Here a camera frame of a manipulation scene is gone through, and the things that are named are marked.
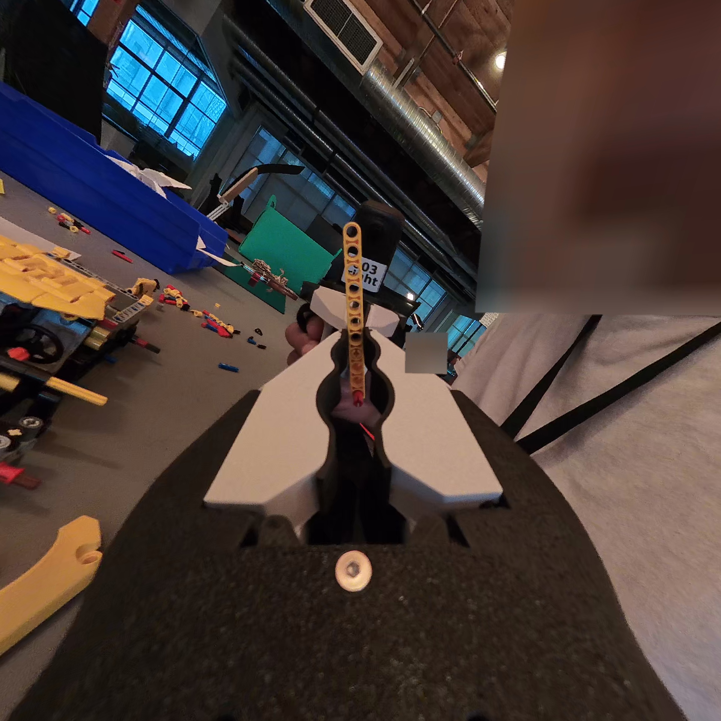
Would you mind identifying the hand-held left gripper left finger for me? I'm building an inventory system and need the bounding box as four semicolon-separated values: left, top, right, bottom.
204;331;345;544

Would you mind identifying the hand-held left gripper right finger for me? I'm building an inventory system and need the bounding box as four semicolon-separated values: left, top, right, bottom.
365;328;504;544

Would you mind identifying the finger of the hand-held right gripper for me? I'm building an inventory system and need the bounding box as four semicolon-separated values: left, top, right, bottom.
366;307;402;340
311;285;347;329

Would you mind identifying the long yellow holed beam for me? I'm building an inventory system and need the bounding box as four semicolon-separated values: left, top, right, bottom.
342;221;368;394

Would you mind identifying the red pin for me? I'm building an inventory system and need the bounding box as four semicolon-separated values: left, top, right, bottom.
350;391;377;441

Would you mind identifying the grey desk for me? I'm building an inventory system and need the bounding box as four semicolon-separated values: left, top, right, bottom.
0;169;316;660

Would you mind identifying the person's right hand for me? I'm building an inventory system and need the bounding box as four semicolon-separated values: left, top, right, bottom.
284;315;339;368

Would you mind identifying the brown wooden model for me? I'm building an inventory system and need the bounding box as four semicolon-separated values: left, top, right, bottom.
245;258;299;300

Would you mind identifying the green bin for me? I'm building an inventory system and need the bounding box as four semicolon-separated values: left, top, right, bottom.
217;194;336;313

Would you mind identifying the wooden stick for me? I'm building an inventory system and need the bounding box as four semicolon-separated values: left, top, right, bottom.
205;163;305;220

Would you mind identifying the white ceiling air vent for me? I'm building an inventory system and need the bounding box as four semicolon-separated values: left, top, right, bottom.
304;0;384;73

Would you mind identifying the crumpled white paper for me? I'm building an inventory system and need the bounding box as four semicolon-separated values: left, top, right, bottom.
107;155;240;267

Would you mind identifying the yellow wheel arch panel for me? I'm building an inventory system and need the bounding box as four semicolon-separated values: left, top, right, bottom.
0;515;104;657

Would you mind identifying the blue storage bin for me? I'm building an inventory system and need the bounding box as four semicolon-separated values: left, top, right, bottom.
0;81;229;276

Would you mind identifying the partly built yellow toy car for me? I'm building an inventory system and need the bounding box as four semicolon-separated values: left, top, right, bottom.
0;237;161;488

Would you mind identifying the silver ventilation duct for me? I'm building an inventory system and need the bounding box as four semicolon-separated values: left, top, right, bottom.
363;59;488;229

